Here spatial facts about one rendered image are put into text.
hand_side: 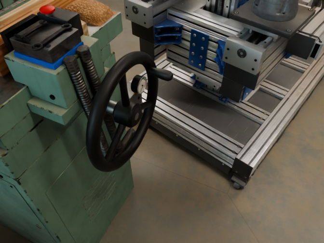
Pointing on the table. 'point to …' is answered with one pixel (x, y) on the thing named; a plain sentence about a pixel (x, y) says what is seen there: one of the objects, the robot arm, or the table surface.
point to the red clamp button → (47, 9)
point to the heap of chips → (91, 11)
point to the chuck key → (32, 31)
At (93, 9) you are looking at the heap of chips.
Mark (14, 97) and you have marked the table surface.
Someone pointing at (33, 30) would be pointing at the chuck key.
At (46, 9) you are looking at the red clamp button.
